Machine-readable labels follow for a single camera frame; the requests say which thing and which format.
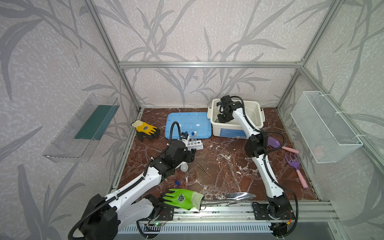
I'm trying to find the white wire mesh basket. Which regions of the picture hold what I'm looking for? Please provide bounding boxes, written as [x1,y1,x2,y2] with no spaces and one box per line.
[291,91,364,164]

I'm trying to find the silver metal trowel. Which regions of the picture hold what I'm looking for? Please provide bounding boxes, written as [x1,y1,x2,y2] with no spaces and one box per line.
[201,192,256,207]

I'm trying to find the blue plastic bin lid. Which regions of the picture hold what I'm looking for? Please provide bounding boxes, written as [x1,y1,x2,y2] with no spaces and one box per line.
[165,112,212,140]

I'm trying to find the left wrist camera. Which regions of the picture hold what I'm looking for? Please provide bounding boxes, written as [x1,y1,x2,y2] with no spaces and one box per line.
[180,132,190,146]

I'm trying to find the white test tube rack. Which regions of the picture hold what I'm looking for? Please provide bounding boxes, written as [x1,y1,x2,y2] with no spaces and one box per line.
[187,140,204,151]

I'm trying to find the thin metal tweezers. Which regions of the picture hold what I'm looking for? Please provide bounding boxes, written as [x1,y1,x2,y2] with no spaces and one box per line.
[196,163,211,177]

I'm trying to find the green work glove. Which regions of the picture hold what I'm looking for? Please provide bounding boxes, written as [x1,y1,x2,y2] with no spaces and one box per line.
[160,189,205,210]

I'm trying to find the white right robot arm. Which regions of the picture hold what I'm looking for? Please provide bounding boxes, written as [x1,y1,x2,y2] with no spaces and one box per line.
[217,95,299,220]

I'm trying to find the purple pink plastic scoop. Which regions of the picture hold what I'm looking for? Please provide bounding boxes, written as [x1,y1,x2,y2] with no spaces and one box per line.
[268,137,300,154]

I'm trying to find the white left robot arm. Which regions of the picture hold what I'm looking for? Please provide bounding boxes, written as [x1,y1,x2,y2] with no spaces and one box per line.
[68,130,196,240]

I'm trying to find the yellow black work glove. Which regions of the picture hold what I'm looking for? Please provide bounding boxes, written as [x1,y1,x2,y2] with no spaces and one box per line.
[131,120,160,142]

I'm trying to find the clear plastic wall shelf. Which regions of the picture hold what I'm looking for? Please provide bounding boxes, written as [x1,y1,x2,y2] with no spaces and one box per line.
[43,94,120,163]

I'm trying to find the white plastic storage bin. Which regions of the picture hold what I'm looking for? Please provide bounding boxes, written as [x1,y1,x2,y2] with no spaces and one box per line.
[207,99,266,139]

